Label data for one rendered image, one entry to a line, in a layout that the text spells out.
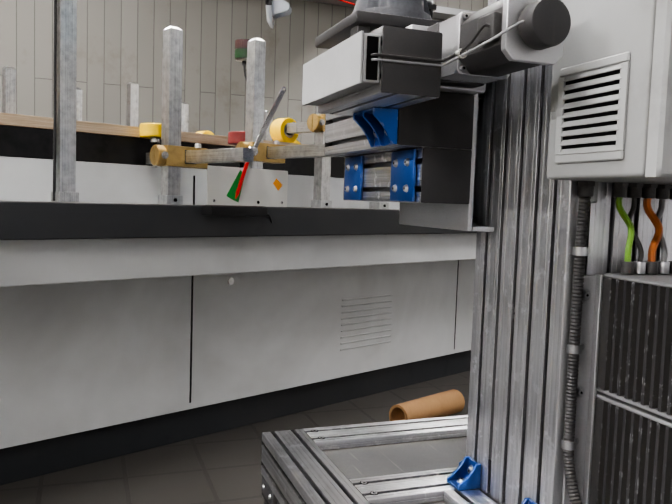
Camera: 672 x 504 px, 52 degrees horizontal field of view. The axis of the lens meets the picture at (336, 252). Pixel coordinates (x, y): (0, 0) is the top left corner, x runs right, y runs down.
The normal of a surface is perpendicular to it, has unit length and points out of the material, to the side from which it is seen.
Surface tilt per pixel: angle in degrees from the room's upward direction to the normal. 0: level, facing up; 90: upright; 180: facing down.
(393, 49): 90
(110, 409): 90
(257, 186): 90
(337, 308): 90
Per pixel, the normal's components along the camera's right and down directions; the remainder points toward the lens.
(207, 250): 0.69, 0.07
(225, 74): 0.34, 0.08
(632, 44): -0.94, 0.00
